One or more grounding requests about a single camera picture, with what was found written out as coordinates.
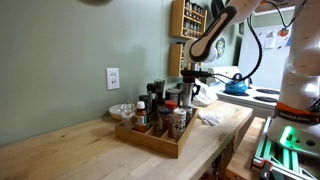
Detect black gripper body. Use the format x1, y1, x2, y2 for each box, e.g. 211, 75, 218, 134
180, 69, 212, 83

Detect white spice container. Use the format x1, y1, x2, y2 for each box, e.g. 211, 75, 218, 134
172, 108, 186, 139

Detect red lid spice jar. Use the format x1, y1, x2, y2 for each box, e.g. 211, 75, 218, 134
164, 100, 177, 124

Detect brown spice jar blue lid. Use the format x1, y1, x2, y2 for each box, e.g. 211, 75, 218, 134
157, 108, 171, 135

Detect upper wooden spice rack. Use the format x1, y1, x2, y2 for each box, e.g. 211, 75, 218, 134
170, 0, 207, 39

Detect hot sauce bottle white cap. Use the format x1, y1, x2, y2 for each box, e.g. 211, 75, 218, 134
134, 101, 147, 132

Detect wooden spice tray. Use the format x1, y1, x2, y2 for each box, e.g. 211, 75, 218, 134
115, 108, 198, 159

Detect large crumpled white paper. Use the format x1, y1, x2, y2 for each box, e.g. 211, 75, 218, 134
192, 79, 218, 107

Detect tall steel pepper grinder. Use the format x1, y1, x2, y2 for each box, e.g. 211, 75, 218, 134
154, 79, 165, 105

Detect small crumpled white napkin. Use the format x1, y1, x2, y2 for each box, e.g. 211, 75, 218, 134
198, 110, 223, 126

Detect blue kettle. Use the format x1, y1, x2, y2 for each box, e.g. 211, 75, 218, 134
225, 73, 248, 94

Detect clear glass jar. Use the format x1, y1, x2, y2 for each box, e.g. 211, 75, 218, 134
121, 101, 134, 129

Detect white stove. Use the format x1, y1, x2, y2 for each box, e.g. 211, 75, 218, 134
206, 66, 279, 118

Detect white bowl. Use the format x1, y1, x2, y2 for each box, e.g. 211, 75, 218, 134
109, 104, 123, 120

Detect white refrigerator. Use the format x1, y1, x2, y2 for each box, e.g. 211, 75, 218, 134
238, 25, 291, 89

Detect white wall outlet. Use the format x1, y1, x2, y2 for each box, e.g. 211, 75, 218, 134
106, 68, 120, 90

